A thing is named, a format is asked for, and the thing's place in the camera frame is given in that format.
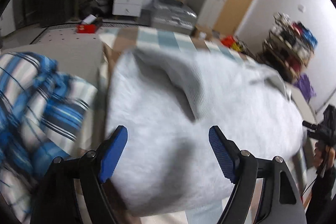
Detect black bag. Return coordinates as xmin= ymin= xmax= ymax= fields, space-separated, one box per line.
xmin=78 ymin=0 xmax=112 ymax=20

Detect cardboard box on floor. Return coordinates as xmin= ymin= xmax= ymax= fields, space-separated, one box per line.
xmin=192 ymin=25 xmax=213 ymax=41

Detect red orange toy pile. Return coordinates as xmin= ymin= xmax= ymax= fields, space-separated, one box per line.
xmin=220 ymin=36 xmax=244 ymax=52

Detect blue plaid shirt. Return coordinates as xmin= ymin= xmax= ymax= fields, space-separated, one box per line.
xmin=1 ymin=52 xmax=97 ymax=223

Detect person's right hand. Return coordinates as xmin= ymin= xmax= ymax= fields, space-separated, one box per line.
xmin=313 ymin=140 xmax=335 ymax=178

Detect wall switch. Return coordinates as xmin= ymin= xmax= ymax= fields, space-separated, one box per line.
xmin=298 ymin=5 xmax=306 ymax=13

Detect purple bag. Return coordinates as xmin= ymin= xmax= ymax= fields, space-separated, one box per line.
xmin=293 ymin=73 xmax=316 ymax=103

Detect light grey hoodie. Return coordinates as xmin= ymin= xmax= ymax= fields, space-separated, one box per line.
xmin=106 ymin=47 xmax=305 ymax=217

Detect red box on floor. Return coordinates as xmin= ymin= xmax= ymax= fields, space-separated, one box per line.
xmin=76 ymin=24 xmax=98 ymax=34

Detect silver lying suitcase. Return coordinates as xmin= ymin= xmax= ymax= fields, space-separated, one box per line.
xmin=150 ymin=0 xmax=197 ymax=35

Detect bamboo shoe rack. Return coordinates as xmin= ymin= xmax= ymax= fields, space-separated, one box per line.
xmin=256 ymin=12 xmax=317 ymax=83

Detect checkered bed sheet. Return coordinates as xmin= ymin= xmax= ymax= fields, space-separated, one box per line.
xmin=99 ymin=27 xmax=255 ymax=63

